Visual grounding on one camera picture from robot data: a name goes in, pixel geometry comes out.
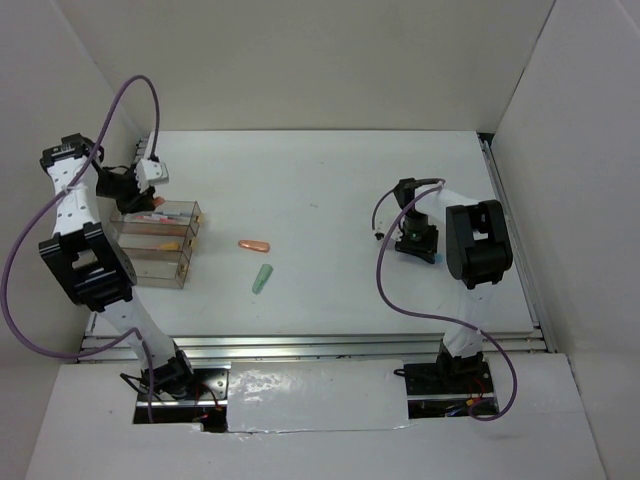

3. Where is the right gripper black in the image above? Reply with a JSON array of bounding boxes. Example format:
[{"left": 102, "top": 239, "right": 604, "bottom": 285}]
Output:
[{"left": 395, "top": 212, "right": 440, "bottom": 264}]

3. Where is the orange thin pen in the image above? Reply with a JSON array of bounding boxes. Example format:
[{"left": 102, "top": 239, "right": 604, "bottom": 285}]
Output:
[{"left": 132, "top": 212, "right": 191, "bottom": 223}]

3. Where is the orange pink highlighter marker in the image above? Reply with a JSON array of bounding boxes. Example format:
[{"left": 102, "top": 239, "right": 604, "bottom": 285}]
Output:
[{"left": 151, "top": 242, "right": 181, "bottom": 251}]

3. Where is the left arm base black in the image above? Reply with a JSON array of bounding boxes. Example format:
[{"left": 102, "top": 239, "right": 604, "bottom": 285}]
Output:
[{"left": 120, "top": 368, "right": 229, "bottom": 433}]

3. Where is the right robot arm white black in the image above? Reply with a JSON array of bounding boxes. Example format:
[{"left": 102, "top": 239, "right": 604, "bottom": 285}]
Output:
[{"left": 393, "top": 178, "right": 513, "bottom": 392}]

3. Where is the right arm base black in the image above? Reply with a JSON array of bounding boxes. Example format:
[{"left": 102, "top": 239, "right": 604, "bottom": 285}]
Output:
[{"left": 393, "top": 361, "right": 498, "bottom": 419}]

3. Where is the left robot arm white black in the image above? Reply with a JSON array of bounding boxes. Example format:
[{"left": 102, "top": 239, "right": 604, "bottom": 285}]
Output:
[{"left": 39, "top": 133, "right": 198, "bottom": 399}]

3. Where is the clear drawer organizer far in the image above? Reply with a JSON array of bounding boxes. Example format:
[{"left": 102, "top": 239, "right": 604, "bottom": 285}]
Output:
[{"left": 110, "top": 200, "right": 203, "bottom": 237}]

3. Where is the clear drawer organizer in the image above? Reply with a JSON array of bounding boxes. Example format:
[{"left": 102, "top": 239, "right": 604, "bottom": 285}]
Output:
[
  {"left": 129, "top": 250, "right": 190, "bottom": 289},
  {"left": 118, "top": 234, "right": 196, "bottom": 262},
  {"left": 110, "top": 200, "right": 203, "bottom": 237}
]

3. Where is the clear drawer organizer middle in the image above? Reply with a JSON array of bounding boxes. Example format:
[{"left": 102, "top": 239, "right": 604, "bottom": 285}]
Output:
[{"left": 118, "top": 234, "right": 196, "bottom": 262}]

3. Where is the clear drawer organizer near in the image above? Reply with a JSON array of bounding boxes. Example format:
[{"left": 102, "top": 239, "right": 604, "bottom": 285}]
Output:
[{"left": 129, "top": 250, "right": 190, "bottom": 289}]

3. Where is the green translucent cap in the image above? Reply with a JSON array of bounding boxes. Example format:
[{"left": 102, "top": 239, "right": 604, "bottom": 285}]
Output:
[{"left": 251, "top": 264, "right": 273, "bottom": 295}]

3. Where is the white foil sheet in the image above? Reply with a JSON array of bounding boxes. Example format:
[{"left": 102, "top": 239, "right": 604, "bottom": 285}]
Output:
[{"left": 227, "top": 359, "right": 409, "bottom": 433}]

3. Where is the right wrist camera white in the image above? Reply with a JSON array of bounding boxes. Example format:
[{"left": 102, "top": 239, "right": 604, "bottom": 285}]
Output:
[{"left": 374, "top": 214, "right": 401, "bottom": 244}]

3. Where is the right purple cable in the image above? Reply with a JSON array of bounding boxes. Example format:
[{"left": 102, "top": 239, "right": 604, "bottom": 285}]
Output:
[{"left": 372, "top": 178, "right": 520, "bottom": 424}]

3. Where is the purple cable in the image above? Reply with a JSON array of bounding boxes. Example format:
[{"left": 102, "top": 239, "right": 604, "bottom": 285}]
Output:
[
  {"left": 372, "top": 178, "right": 520, "bottom": 424},
  {"left": 1, "top": 74, "right": 162, "bottom": 426}
]

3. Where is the aluminium frame rail front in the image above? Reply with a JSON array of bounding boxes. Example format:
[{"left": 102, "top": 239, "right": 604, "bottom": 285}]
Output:
[{"left": 81, "top": 328, "right": 547, "bottom": 362}]

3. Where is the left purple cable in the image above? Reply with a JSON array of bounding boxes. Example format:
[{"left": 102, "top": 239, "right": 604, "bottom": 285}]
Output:
[{"left": 1, "top": 74, "right": 162, "bottom": 426}]

